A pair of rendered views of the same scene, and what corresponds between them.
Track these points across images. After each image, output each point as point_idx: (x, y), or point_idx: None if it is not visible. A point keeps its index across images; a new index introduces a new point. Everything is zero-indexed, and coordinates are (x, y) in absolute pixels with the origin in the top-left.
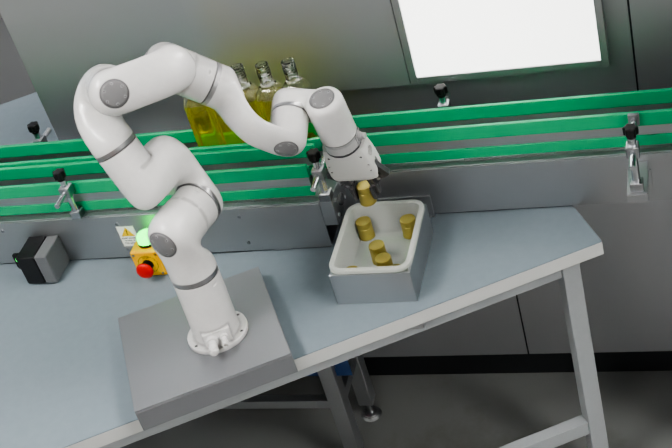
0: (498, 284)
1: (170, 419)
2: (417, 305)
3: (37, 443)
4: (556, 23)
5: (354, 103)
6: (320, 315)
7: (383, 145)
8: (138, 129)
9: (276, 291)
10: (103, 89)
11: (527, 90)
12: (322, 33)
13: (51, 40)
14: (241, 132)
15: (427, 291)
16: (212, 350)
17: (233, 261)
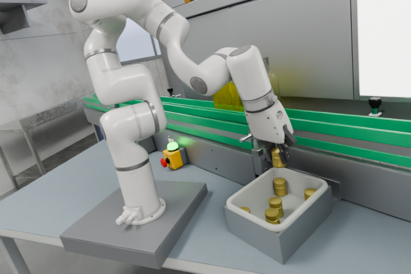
0: None
1: (79, 252)
2: (280, 269)
3: (40, 225)
4: None
5: (313, 109)
6: (211, 233)
7: (312, 131)
8: None
9: (206, 202)
10: None
11: None
12: (298, 52)
13: (185, 52)
14: (170, 63)
15: (297, 260)
16: (117, 219)
17: (205, 176)
